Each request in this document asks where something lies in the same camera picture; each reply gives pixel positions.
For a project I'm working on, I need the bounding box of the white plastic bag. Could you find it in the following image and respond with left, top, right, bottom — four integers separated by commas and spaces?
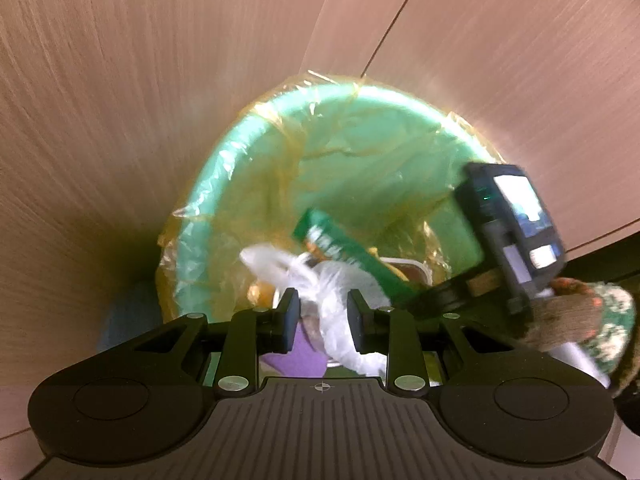
240, 244, 394, 377

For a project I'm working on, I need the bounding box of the purple scouring sponge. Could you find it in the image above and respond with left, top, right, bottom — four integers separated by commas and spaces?
259, 325, 327, 379

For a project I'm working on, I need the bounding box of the orange scrap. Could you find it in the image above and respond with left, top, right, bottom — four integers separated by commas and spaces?
248, 282, 275, 307

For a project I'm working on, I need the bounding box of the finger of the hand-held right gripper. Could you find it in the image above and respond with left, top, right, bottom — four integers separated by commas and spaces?
400, 267, 501, 318

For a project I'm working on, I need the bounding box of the white rimmed food tray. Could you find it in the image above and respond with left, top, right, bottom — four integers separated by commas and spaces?
377, 255, 434, 289

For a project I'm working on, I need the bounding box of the green plastic packet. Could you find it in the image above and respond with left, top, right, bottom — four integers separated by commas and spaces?
292, 208, 422, 307

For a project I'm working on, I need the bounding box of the green trash bin with liner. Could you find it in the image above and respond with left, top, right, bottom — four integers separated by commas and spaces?
155, 70, 507, 361

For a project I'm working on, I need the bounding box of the person's right forearm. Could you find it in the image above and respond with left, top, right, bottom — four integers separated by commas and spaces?
550, 277, 639, 397

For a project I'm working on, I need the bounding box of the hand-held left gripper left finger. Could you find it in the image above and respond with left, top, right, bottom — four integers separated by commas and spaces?
132, 287, 301, 396

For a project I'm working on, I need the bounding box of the person's right hand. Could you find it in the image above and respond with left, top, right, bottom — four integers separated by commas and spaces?
521, 282, 602, 352

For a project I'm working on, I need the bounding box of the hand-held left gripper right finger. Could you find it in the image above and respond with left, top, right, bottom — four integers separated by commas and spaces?
347, 289, 513, 395

